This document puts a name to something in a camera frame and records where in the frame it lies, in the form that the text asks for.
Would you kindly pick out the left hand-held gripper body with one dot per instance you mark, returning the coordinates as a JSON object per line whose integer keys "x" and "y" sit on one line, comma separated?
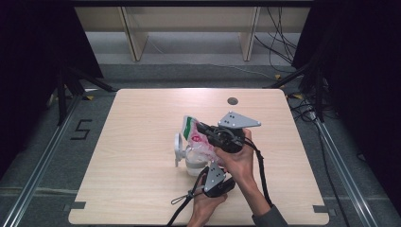
{"x": 215, "y": 179}

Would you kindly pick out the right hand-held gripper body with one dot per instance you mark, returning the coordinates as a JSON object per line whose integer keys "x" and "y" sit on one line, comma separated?
{"x": 231, "y": 137}

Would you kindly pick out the red white green plastic bag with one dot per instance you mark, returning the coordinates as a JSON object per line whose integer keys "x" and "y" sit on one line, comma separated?
{"x": 189, "y": 127}

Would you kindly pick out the person's right hand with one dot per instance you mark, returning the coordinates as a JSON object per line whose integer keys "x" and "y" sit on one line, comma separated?
{"x": 239, "y": 160}

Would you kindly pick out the person's left hand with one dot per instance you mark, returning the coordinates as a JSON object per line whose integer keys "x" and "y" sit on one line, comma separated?
{"x": 205, "y": 208}

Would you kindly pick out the black metal stand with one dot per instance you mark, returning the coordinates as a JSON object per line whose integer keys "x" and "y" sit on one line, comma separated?
{"x": 72, "y": 88}
{"x": 302, "y": 78}

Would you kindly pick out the black curtain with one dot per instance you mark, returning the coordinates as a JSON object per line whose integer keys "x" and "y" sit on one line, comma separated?
{"x": 34, "y": 63}
{"x": 362, "y": 78}

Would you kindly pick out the aluminium floor rail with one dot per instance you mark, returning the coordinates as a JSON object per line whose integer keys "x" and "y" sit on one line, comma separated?
{"x": 343, "y": 170}
{"x": 38, "y": 170}

